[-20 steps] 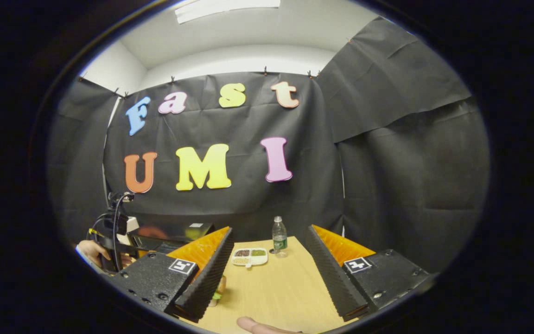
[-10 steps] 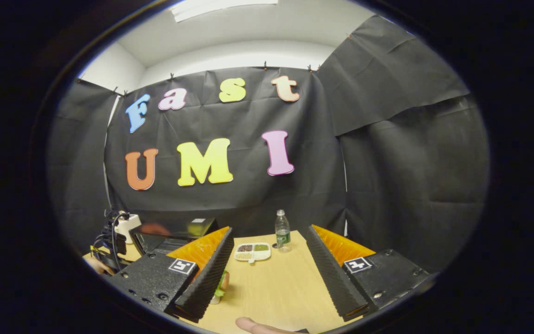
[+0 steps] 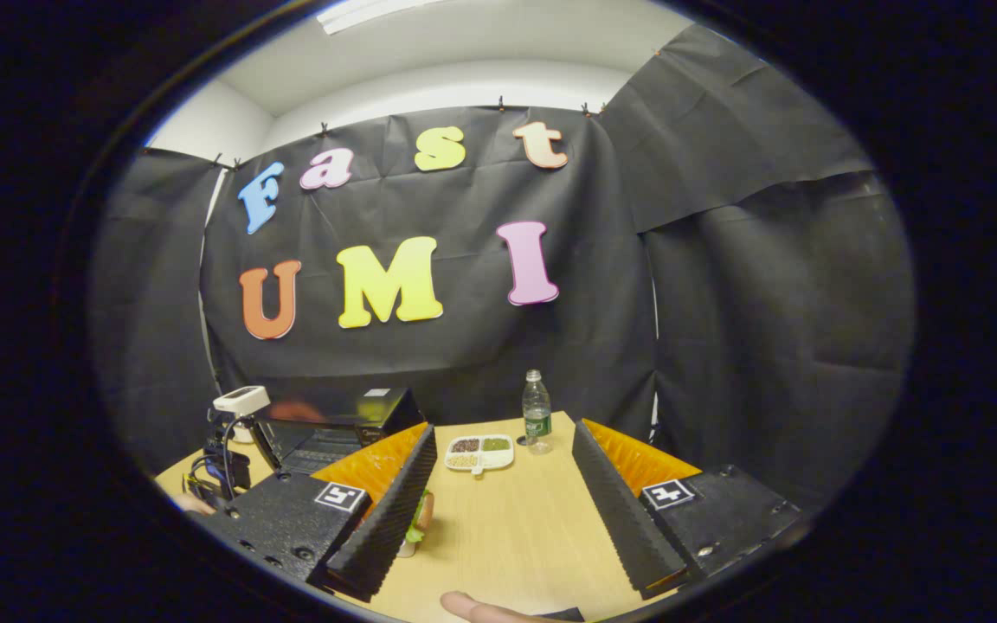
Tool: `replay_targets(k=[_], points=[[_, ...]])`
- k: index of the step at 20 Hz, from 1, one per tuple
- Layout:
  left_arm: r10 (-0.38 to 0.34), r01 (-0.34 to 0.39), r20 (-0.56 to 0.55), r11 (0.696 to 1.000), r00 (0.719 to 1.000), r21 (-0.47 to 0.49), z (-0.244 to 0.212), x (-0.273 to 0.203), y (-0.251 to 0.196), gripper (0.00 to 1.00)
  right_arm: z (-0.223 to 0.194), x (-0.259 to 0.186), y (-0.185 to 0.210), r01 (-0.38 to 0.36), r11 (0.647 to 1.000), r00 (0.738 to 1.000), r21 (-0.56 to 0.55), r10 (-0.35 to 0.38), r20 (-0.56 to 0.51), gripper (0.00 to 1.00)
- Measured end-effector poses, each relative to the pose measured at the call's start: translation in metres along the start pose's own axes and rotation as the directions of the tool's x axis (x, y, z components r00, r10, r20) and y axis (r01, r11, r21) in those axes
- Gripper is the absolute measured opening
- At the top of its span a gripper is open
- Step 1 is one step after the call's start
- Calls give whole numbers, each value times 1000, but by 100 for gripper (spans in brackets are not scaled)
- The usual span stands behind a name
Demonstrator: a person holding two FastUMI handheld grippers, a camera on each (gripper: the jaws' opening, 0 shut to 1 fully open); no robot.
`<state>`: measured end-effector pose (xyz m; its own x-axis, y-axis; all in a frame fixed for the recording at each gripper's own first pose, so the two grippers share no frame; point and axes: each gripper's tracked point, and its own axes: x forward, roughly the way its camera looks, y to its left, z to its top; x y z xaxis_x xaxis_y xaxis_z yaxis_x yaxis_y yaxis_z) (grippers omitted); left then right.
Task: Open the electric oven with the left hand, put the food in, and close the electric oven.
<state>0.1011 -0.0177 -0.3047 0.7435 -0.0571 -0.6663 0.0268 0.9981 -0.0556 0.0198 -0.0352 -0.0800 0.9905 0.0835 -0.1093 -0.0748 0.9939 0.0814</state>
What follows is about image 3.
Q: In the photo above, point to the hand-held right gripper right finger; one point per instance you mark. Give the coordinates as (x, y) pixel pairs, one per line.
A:
(620, 519)

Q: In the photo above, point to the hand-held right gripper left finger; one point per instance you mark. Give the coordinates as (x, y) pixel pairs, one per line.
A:
(382, 528)

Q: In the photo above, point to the sandwich with lettuce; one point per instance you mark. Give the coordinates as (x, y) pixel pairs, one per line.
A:
(422, 515)

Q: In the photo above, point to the black electric oven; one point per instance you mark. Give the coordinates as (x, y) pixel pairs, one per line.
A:
(386, 411)

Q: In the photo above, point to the small white rectangular tray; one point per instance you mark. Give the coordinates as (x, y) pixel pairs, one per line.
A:
(406, 549)

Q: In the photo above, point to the white toaster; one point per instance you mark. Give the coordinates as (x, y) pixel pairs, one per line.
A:
(243, 402)

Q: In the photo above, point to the white divided dish with grains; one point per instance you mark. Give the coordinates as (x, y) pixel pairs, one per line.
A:
(479, 463)

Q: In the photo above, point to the clear plastic water bottle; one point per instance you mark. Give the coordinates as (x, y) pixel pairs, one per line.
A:
(537, 420)

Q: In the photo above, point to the black backdrop cloth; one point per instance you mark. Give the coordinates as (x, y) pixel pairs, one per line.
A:
(464, 208)

